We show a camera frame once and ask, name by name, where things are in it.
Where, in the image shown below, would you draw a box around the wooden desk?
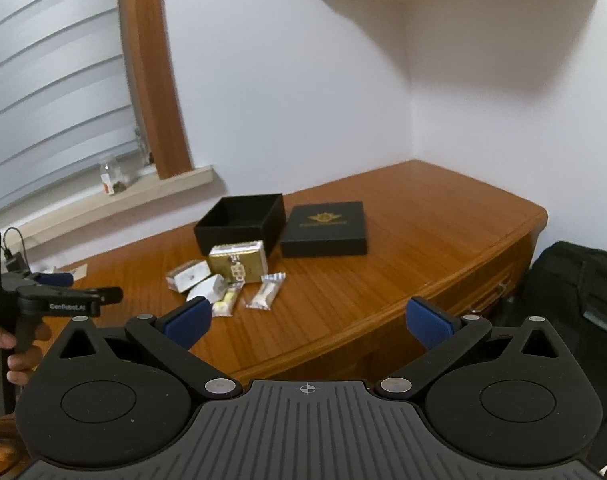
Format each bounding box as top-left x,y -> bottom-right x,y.
0,159 -> 549,466

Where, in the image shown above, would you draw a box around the clear glass jar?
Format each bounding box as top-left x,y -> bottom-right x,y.
100,156 -> 127,195

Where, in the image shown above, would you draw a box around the wooden window frame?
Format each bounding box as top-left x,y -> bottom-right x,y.
116,0 -> 193,180

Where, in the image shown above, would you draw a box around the metal drawer handle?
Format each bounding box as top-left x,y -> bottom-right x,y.
471,280 -> 510,312

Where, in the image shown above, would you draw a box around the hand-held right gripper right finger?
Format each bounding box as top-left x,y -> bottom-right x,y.
375,296 -> 560,402

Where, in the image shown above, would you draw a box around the blind cord crystal pull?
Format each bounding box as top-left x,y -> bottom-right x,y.
134,127 -> 150,167

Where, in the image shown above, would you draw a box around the small silver white box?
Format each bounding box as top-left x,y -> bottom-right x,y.
166,260 -> 209,293

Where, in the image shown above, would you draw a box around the snack packets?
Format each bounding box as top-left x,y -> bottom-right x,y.
188,274 -> 227,307

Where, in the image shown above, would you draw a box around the white candy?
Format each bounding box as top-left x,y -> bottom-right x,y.
244,272 -> 287,313

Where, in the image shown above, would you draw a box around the black bag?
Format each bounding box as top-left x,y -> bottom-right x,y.
503,241 -> 607,471

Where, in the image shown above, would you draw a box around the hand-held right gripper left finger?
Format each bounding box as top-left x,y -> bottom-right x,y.
58,296 -> 243,402

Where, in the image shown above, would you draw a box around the white snack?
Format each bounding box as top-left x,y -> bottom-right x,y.
212,282 -> 245,318

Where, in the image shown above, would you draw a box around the beige window sill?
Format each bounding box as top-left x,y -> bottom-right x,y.
0,165 -> 214,247

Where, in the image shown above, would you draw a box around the black box lid gold emblem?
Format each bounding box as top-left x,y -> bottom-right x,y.
280,201 -> 368,259

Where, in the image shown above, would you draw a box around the black cable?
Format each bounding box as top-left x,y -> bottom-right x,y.
1,227 -> 27,272

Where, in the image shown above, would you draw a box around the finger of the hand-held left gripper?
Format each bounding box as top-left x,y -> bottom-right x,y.
31,271 -> 75,287
68,286 -> 124,306

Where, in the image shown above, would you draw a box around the black gift box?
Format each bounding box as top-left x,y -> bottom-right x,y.
194,193 -> 287,259

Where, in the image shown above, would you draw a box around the white window blind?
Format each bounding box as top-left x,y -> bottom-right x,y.
0,0 -> 149,221

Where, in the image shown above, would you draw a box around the person's left hand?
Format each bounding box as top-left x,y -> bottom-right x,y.
0,321 -> 52,387

